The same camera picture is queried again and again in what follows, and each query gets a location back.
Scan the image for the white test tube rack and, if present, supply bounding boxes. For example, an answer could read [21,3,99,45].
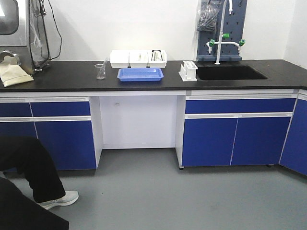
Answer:
[178,61,198,81]

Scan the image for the blue-grey pegboard drying rack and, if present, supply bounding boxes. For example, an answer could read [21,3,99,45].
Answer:
[196,0,247,63]

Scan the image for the blue plastic tray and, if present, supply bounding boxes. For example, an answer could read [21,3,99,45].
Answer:
[117,68,164,82]

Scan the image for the right white storage bin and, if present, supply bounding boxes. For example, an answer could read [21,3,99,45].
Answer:
[148,49,167,68]

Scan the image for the white storage bin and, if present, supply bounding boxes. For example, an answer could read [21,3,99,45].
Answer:
[148,49,167,68]
[110,50,129,69]
[129,50,148,68]

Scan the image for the middle white storage bin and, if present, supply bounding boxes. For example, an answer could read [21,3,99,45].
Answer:
[129,50,148,68]

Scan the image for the left white storage bin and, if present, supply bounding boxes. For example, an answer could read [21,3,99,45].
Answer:
[110,50,129,69]

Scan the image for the clear glass conical flask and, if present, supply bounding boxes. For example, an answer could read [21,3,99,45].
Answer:
[94,64,106,80]

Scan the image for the black lab sink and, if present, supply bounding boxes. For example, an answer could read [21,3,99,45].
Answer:
[197,66,267,81]

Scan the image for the white lab faucet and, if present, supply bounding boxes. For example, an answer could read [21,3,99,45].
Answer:
[206,0,245,65]

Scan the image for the blue lab base cabinet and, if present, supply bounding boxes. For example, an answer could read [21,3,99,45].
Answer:
[0,90,307,174]

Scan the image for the white sneaker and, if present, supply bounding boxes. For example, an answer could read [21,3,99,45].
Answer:
[37,191,79,210]

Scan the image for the plastic bag of pegs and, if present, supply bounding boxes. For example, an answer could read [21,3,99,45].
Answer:
[196,0,221,32]

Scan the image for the person leg black trousers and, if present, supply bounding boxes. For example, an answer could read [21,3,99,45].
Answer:
[0,136,65,203]

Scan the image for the cream cloth bag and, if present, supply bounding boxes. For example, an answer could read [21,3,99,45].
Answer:
[0,56,34,87]

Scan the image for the stainless steel lab cabinet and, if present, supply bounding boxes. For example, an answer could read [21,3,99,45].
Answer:
[0,0,52,75]

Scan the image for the black wire tripod stand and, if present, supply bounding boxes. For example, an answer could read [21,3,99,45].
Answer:
[151,49,163,61]

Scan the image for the black hanging cable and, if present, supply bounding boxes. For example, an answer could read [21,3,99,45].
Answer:
[34,0,63,60]

